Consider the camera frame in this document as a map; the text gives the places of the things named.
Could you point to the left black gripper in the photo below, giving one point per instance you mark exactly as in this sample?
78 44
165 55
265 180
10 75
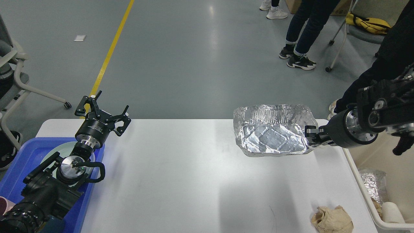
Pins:
97 125

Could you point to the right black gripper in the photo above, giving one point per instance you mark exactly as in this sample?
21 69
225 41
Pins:
343 130

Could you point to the green plate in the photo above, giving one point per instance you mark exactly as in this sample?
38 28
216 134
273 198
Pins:
61 149

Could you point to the foil tray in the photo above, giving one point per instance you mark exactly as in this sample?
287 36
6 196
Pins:
273 130
375 183

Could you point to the white paper cup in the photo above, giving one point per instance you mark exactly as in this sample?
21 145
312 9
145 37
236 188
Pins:
391 213

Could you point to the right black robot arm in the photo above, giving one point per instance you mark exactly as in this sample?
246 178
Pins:
387 105

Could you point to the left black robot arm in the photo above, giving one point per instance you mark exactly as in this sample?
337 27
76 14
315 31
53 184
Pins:
52 188

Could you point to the beige plastic bin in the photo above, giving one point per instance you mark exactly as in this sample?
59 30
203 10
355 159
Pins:
399 177

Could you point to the blue plastic tray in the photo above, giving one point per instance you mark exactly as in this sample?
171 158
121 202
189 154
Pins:
28 158

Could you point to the crumpled brown paper bag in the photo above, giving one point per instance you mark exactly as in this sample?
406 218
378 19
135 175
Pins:
335 220

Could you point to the seated person grey sweater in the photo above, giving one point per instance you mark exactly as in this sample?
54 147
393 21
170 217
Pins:
7 149

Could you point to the person with beige sneakers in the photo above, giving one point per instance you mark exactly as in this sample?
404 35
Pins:
395 53

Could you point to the left grey office chair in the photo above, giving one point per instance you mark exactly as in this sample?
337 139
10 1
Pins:
10 49

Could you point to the person with black sneakers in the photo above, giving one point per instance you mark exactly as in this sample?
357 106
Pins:
303 30

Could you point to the yellow bag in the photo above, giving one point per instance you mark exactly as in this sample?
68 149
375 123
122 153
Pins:
371 25

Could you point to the person with white shoes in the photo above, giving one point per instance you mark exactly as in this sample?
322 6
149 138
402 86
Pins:
274 11

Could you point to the cardboard box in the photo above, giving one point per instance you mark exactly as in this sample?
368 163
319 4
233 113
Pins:
340 10

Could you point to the pink mug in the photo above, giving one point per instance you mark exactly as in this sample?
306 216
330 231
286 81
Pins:
5 205

